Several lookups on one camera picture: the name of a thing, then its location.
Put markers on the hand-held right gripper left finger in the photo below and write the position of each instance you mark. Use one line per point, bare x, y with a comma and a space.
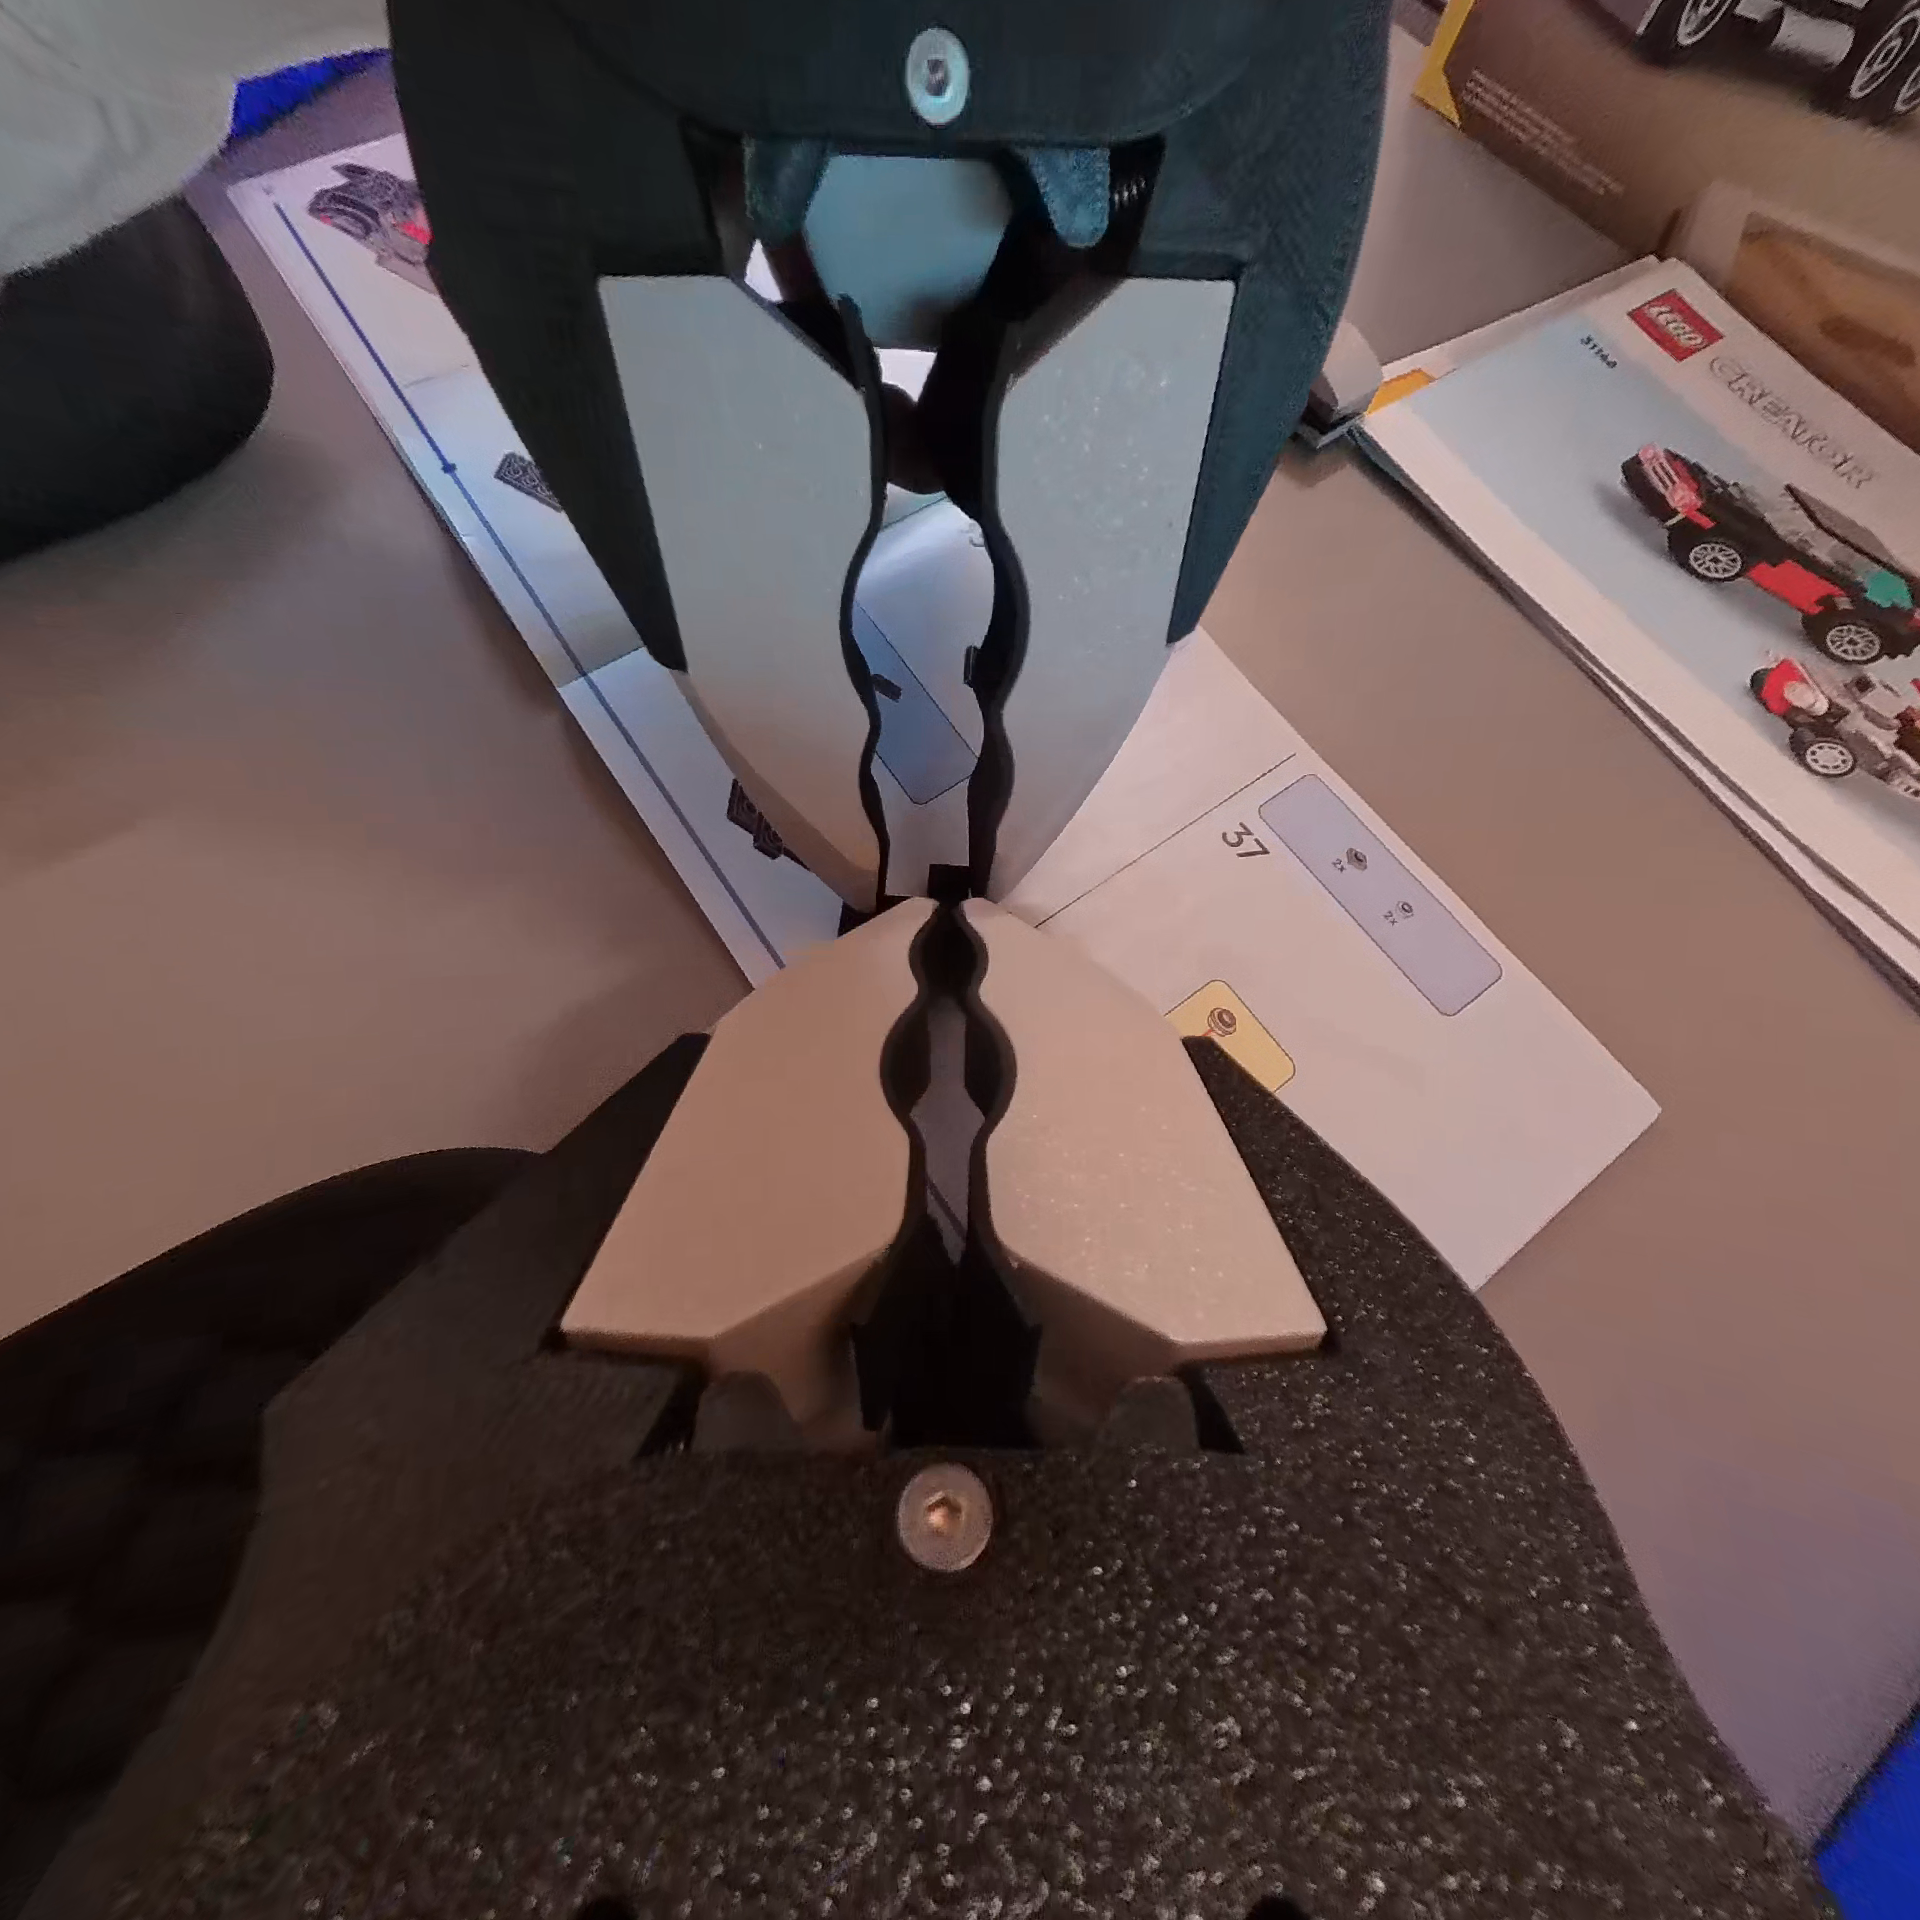
735, 1185

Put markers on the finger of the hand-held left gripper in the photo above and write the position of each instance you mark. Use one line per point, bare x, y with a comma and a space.
1110, 523
735, 523

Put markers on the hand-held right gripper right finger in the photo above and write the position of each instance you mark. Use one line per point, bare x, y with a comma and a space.
1154, 1185

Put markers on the lego truck model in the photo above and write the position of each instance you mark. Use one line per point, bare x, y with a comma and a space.
1343, 381

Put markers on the black lego plate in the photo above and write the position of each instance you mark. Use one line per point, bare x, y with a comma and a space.
947, 883

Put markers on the open lego instruction booklet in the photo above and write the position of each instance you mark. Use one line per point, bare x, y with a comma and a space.
1350, 1080

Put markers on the closed lego instruction booklet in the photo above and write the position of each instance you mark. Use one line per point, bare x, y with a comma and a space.
1575, 493

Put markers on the lego set cardboard box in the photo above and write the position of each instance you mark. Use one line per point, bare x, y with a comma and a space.
1575, 135

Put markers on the person's left hand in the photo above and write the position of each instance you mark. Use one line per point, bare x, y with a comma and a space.
907, 437

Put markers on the black quilted case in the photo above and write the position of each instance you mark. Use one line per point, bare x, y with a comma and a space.
106, 388

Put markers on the black padded wrist rest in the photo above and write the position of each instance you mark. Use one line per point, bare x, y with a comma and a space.
136, 1425

